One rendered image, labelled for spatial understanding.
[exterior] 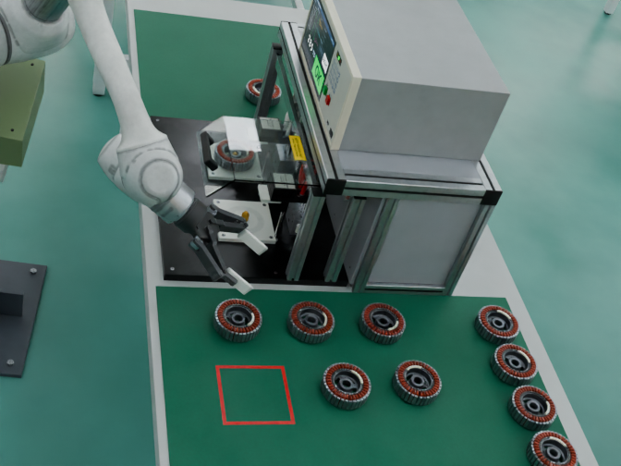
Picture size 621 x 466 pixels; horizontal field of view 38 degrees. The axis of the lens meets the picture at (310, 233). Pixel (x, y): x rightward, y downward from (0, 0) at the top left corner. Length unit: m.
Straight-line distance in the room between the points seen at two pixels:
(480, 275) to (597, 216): 1.89
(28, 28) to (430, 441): 1.40
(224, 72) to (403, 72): 1.01
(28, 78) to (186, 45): 0.65
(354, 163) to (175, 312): 0.55
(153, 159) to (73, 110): 2.29
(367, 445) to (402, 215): 0.55
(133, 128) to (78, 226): 1.69
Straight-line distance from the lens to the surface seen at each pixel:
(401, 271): 2.33
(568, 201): 4.38
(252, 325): 2.13
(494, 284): 2.54
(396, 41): 2.22
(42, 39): 2.44
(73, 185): 3.61
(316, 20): 2.35
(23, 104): 2.55
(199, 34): 3.16
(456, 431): 2.15
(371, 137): 2.14
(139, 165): 1.72
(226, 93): 2.89
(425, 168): 2.18
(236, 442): 1.96
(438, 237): 2.28
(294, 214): 2.38
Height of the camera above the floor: 2.34
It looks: 40 degrees down
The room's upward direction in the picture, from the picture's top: 18 degrees clockwise
